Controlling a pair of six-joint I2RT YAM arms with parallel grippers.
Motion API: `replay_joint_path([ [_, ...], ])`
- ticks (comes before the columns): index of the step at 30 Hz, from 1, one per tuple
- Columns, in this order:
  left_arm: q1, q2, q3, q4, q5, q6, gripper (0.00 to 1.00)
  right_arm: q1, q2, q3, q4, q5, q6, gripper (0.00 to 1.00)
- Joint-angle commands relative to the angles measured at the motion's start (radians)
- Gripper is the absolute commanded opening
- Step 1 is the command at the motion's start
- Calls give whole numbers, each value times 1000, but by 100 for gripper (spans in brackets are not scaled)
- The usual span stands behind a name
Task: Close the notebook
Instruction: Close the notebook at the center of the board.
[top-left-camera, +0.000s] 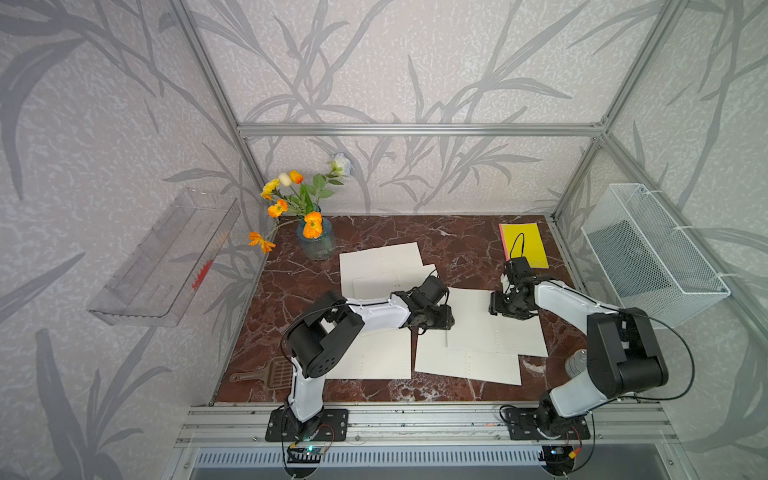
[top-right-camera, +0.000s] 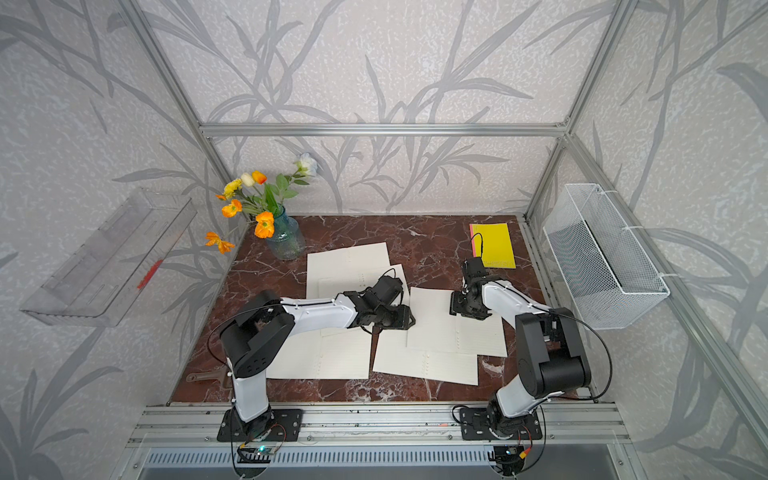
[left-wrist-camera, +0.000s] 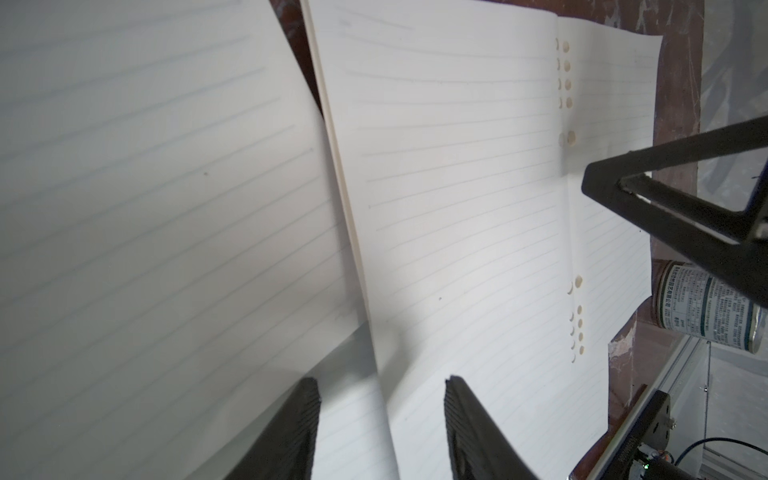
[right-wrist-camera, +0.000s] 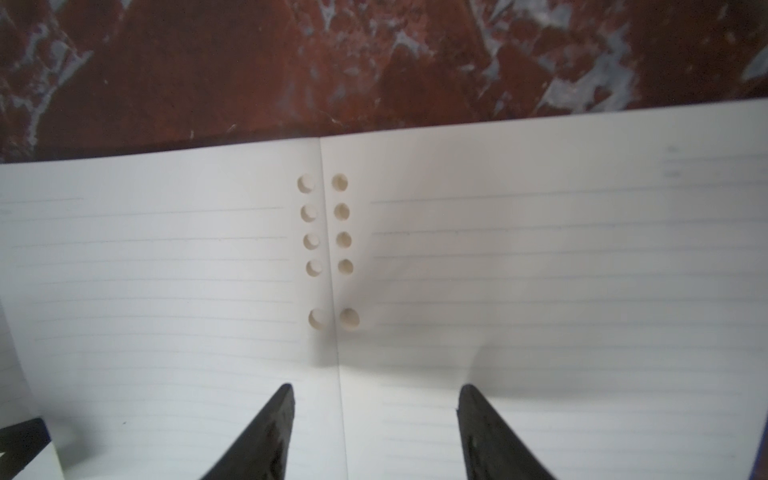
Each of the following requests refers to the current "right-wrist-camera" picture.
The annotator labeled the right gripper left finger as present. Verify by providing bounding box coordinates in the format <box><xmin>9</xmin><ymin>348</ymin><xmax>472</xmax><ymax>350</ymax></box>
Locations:
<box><xmin>202</xmin><ymin>383</ymin><xmax>295</xmax><ymax>480</ymax></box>

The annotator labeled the purple notebook green spine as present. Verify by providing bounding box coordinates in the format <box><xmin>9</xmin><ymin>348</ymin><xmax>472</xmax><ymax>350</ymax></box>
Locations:
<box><xmin>1</xmin><ymin>100</ymin><xmax>767</xmax><ymax>479</ymax></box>

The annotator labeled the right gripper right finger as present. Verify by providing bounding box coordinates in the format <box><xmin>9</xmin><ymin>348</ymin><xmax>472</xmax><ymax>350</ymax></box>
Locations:
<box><xmin>457</xmin><ymin>384</ymin><xmax>555</xmax><ymax>480</ymax></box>

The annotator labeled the open notebook centre left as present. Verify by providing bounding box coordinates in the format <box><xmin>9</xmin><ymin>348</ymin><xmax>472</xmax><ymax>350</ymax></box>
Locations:
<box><xmin>1</xmin><ymin>312</ymin><xmax>64</xmax><ymax>479</ymax></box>

